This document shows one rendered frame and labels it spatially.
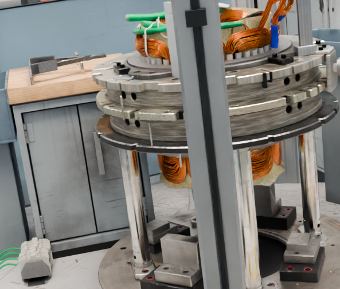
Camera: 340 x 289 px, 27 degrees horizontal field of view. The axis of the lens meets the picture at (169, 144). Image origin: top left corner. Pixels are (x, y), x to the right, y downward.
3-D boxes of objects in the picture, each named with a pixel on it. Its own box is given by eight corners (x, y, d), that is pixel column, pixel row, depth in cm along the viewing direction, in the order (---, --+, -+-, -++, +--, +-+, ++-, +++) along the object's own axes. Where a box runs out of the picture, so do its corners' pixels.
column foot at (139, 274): (151, 258, 107) (149, 252, 107) (157, 277, 101) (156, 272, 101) (131, 261, 107) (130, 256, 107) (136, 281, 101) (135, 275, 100)
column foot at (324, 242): (311, 249, 104) (311, 243, 104) (296, 231, 110) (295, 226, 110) (331, 245, 104) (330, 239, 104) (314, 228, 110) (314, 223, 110)
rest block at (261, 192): (273, 217, 111) (270, 186, 110) (239, 214, 114) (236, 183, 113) (281, 206, 115) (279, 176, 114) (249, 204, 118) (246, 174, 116)
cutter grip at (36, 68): (32, 74, 109) (31, 64, 108) (31, 74, 109) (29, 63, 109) (58, 70, 110) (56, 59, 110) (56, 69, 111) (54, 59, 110)
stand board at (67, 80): (9, 105, 108) (6, 89, 107) (11, 82, 126) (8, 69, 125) (140, 85, 111) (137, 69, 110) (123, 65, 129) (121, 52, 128)
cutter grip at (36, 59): (31, 67, 115) (29, 58, 115) (32, 67, 116) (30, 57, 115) (55, 65, 115) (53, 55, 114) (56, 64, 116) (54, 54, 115)
